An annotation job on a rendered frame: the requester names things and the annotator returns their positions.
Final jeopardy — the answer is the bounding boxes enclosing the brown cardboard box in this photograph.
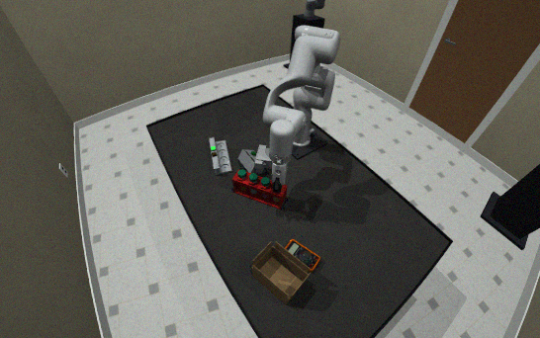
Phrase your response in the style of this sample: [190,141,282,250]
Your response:
[252,241,310,304]

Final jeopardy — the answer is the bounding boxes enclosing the orange rectangular block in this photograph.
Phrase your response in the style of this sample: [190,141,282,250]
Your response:
[285,239,320,273]

